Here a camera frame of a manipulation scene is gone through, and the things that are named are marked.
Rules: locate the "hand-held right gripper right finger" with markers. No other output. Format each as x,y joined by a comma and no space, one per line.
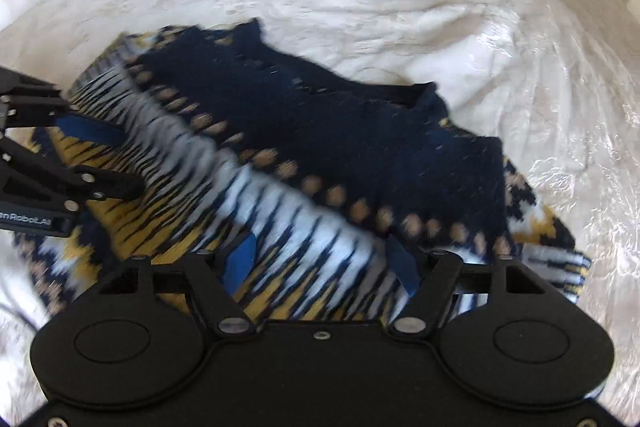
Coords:
402,268

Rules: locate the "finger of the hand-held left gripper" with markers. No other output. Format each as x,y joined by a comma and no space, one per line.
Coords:
90,130
120,187

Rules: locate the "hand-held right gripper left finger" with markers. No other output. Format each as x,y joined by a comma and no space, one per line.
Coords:
240,263

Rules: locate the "navy yellow patterned knit sweater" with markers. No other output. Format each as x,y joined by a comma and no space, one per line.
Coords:
350,142

